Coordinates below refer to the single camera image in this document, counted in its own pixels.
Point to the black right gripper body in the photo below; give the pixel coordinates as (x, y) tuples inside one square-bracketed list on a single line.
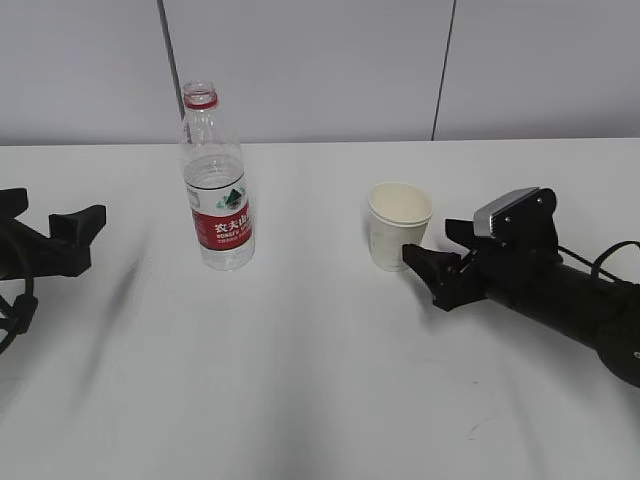
[(516, 271)]

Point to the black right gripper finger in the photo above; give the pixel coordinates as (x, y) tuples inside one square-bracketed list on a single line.
[(449, 277), (462, 233)]

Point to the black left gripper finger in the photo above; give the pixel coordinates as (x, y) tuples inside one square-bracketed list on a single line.
[(73, 234), (13, 202)]

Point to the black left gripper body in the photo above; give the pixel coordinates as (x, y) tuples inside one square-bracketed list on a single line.
[(25, 253)]

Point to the white paper cup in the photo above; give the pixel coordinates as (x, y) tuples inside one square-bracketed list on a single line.
[(398, 214)]

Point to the Nongfu Spring water bottle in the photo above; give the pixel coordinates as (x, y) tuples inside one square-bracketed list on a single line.
[(215, 179)]

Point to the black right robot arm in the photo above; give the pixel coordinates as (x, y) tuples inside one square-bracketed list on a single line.
[(602, 315)]

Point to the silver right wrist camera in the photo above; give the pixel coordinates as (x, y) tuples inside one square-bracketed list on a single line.
[(511, 215)]

